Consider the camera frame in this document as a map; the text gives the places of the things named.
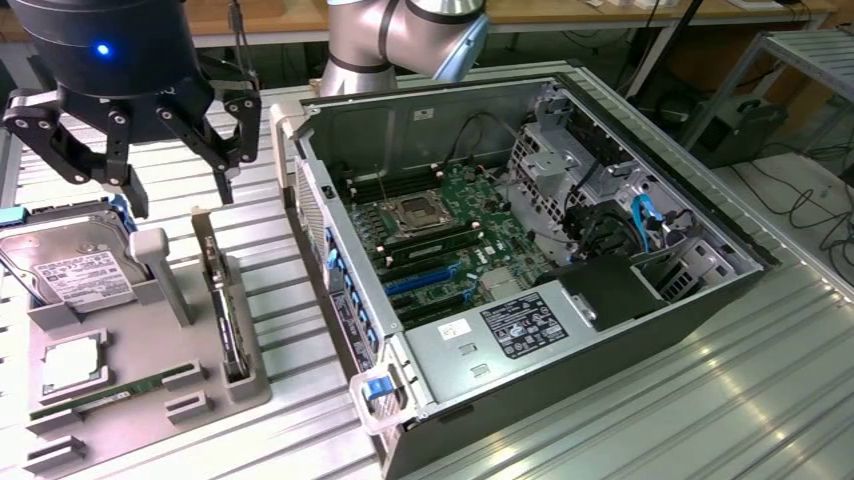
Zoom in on grey power supply unit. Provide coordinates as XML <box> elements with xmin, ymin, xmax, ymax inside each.
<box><xmin>397</xmin><ymin>283</ymin><xmax>602</xmax><ymax>407</ymax></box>

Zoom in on wooden desk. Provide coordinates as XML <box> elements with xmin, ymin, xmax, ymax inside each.
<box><xmin>484</xmin><ymin>0</ymin><xmax>839</xmax><ymax>34</ymax></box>

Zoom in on black floor cables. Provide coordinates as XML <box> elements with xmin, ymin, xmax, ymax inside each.
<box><xmin>725</xmin><ymin>144</ymin><xmax>854</xmax><ymax>266</ymax></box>

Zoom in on open black PC case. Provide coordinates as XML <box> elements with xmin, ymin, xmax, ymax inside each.
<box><xmin>269</xmin><ymin>59</ymin><xmax>783</xmax><ymax>480</ymax></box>

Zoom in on black wire bundle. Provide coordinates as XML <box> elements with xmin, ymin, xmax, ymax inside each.
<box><xmin>561</xmin><ymin>199</ymin><xmax>641</xmax><ymax>261</ymax></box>

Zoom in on silver chipset heatsink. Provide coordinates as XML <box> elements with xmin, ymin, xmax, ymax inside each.
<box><xmin>480</xmin><ymin>266</ymin><xmax>536</xmax><ymax>295</ymax></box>

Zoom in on graphics card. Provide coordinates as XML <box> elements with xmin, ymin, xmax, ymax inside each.
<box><xmin>189</xmin><ymin>206</ymin><xmax>253</xmax><ymax>385</ymax></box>

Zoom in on black expansion slot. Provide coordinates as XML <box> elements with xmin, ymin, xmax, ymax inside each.
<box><xmin>392</xmin><ymin>292</ymin><xmax>472</xmax><ymax>322</ymax></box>

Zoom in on silver hard disk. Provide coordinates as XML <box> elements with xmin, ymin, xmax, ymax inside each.
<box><xmin>0</xmin><ymin>207</ymin><xmax>153</xmax><ymax>315</ymax></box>

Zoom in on black box device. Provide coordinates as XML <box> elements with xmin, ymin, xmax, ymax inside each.
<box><xmin>691</xmin><ymin>96</ymin><xmax>789</xmax><ymax>170</ymax></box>

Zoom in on CPU socket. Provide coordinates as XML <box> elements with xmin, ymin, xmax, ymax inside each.
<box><xmin>388</xmin><ymin>192</ymin><xmax>449</xmax><ymax>235</ymax></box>

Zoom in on green motherboard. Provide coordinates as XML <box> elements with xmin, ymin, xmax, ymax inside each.
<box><xmin>337</xmin><ymin>158</ymin><xmax>569</xmax><ymax>332</ymax></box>

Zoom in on installed RAM stick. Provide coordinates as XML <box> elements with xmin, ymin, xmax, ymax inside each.
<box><xmin>381</xmin><ymin>229</ymin><xmax>482</xmax><ymax>265</ymax></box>

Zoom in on thin black motherboard wire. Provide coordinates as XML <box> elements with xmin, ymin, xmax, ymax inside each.
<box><xmin>449</xmin><ymin>113</ymin><xmax>518</xmax><ymax>174</ymax></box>

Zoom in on grey parts rack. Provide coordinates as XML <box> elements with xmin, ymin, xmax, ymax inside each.
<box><xmin>0</xmin><ymin>227</ymin><xmax>274</xmax><ymax>477</ymax></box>

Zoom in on blue expansion slot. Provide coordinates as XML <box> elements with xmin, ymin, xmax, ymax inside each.
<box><xmin>381</xmin><ymin>262</ymin><xmax>462</xmax><ymax>297</ymax></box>

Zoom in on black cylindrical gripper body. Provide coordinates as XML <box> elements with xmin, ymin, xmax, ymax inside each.
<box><xmin>11</xmin><ymin>0</ymin><xmax>218</xmax><ymax>145</ymax></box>

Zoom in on metal slat shelf frame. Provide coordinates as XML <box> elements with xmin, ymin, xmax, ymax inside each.
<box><xmin>679</xmin><ymin>28</ymin><xmax>854</xmax><ymax>169</ymax></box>

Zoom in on metal disk bay cage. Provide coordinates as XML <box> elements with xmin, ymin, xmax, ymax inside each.
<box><xmin>504</xmin><ymin>122</ymin><xmax>605</xmax><ymax>264</ymax></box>

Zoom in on blue SATA wire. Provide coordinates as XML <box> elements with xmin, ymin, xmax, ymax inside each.
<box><xmin>628</xmin><ymin>193</ymin><xmax>669</xmax><ymax>257</ymax></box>

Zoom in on green RAM stick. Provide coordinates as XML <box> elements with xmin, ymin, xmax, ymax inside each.
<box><xmin>27</xmin><ymin>363</ymin><xmax>195</xmax><ymax>420</ymax></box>

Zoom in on silver CPU chip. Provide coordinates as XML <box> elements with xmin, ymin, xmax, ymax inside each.
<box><xmin>41</xmin><ymin>341</ymin><xmax>109</xmax><ymax>392</ymax></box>

